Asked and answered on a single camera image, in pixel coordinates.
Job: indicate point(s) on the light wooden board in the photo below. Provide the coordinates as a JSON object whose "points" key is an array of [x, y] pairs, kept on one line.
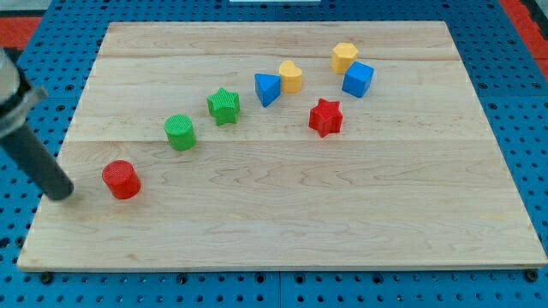
{"points": [[415, 179]]}

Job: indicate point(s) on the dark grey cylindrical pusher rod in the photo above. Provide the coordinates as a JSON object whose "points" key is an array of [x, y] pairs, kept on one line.
{"points": [[31, 155]]}

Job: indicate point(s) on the green cylinder block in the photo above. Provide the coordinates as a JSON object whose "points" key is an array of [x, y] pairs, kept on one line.
{"points": [[180, 132]]}

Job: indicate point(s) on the red cylinder block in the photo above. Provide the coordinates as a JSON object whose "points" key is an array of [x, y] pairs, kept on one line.
{"points": [[121, 179]]}

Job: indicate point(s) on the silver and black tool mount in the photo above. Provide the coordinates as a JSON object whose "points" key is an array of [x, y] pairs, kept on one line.
{"points": [[18, 96]]}

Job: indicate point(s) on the blue triangle block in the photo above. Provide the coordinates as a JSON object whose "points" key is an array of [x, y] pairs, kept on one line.
{"points": [[267, 88]]}

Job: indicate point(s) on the green star block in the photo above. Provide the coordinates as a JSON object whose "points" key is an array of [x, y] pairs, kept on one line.
{"points": [[224, 106]]}

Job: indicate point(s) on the yellow hexagon block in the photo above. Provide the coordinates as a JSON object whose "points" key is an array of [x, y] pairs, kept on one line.
{"points": [[342, 56]]}

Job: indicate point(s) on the red star block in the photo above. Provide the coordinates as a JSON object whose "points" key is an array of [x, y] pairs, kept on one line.
{"points": [[326, 117]]}

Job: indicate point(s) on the yellow heart block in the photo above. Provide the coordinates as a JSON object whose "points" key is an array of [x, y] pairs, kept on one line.
{"points": [[291, 77]]}

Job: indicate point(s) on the blue cube block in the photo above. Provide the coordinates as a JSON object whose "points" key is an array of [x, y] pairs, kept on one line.
{"points": [[357, 79]]}

